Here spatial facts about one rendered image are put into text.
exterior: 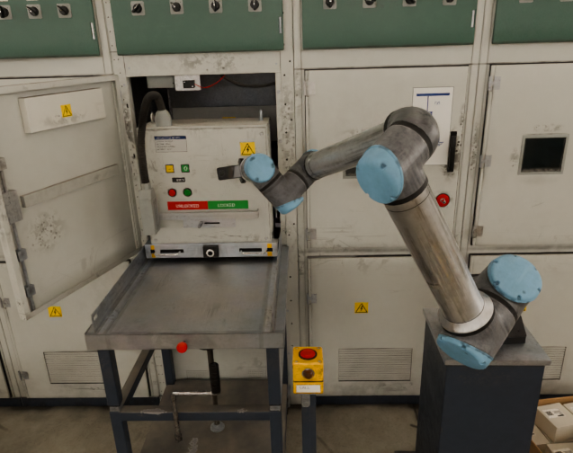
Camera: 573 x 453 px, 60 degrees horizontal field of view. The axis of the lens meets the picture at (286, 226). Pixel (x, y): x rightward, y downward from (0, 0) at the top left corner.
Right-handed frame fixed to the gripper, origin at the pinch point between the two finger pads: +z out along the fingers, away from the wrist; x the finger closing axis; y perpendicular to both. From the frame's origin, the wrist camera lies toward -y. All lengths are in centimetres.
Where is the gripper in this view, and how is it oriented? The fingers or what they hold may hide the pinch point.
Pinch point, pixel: (238, 171)
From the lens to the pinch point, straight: 190.7
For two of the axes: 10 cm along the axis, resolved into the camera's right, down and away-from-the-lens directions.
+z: -2.2, -0.8, 9.7
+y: 9.7, -1.1, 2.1
